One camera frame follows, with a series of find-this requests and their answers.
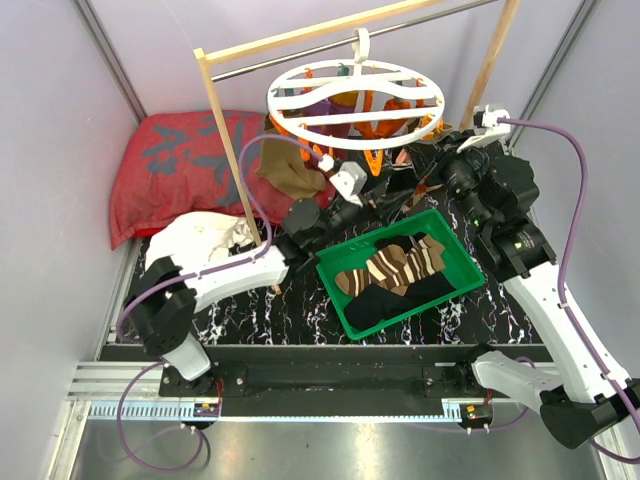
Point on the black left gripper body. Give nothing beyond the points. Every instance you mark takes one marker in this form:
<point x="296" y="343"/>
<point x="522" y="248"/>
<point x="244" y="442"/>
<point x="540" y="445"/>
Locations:
<point x="372" y="214"/>

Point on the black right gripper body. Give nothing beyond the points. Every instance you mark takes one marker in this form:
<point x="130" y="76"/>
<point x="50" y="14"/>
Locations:
<point x="457" y="170"/>

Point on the white round clip hanger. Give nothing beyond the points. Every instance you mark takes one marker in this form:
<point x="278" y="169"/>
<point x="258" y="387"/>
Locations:
<point x="344" y="82"/>

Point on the black white-striped sock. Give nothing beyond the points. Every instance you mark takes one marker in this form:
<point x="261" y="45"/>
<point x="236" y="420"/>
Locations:
<point x="401" y="187"/>

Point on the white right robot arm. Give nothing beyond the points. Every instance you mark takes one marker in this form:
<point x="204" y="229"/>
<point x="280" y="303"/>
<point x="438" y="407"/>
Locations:
<point x="590" y="392"/>

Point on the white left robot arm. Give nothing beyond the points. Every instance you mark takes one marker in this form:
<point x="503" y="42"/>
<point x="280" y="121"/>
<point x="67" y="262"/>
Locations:
<point x="161" y="311"/>

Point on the green plastic tray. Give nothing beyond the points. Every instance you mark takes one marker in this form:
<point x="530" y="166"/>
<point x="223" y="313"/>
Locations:
<point x="461" y="271"/>

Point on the orange hanging sock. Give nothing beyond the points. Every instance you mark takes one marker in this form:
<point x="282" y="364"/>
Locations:
<point x="383" y="128"/>

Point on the olive brown hanging sock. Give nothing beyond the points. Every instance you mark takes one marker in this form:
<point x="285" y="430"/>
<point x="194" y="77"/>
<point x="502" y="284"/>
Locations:
<point x="282" y="166"/>

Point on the purple hanging sock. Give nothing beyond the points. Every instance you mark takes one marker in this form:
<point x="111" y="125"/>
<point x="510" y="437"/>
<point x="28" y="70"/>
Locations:
<point x="320" y="108"/>

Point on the white crumpled cloth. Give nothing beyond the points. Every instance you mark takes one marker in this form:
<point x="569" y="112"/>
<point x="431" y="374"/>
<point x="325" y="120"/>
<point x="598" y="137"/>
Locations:
<point x="198" y="241"/>

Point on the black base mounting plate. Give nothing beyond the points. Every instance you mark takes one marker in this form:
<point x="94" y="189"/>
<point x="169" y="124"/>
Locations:
<point x="389" y="381"/>

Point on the metal hanging rod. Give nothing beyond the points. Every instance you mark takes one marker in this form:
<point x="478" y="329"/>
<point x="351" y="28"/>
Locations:
<point x="334" y="45"/>

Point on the red patterned pillow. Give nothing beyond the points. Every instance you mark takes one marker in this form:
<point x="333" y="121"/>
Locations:
<point x="175" y="164"/>

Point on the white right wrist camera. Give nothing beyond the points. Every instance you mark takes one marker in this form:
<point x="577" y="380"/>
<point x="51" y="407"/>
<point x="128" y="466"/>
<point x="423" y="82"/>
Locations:
<point x="488" y="126"/>

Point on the wooden drying rack frame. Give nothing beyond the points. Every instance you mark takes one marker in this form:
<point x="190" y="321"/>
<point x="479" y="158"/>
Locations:
<point x="206" y="61"/>

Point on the aluminium rail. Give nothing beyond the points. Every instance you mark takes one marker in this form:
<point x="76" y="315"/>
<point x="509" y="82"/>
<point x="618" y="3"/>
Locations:
<point x="132" y="390"/>

